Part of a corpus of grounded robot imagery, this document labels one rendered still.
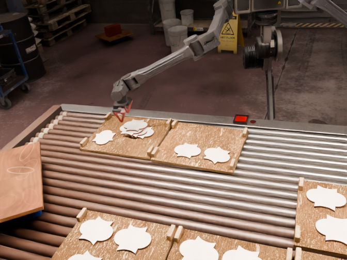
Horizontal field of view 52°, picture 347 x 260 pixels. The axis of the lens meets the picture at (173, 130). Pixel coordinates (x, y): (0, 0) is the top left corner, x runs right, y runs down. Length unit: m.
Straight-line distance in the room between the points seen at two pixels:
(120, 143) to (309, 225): 1.02
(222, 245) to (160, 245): 0.22
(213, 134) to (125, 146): 0.46
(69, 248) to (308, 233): 0.87
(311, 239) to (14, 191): 1.18
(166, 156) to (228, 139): 0.33
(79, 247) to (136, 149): 0.62
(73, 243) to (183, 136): 0.79
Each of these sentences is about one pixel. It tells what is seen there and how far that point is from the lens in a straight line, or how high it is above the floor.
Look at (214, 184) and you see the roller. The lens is 1.60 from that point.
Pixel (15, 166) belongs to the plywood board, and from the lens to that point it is 1.80.
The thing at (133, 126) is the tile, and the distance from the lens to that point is 1.96.
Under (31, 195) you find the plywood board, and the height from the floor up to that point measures 1.04.
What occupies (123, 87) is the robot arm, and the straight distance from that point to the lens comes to 1.81.
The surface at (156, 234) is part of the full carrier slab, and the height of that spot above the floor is 0.94.
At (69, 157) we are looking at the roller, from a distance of 1.95.
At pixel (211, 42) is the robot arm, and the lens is 1.75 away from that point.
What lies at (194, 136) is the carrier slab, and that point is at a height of 0.94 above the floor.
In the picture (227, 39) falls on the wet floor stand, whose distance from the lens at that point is 5.37.
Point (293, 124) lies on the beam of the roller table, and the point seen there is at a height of 0.91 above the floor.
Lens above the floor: 1.99
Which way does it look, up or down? 33 degrees down
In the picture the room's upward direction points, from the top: 7 degrees counter-clockwise
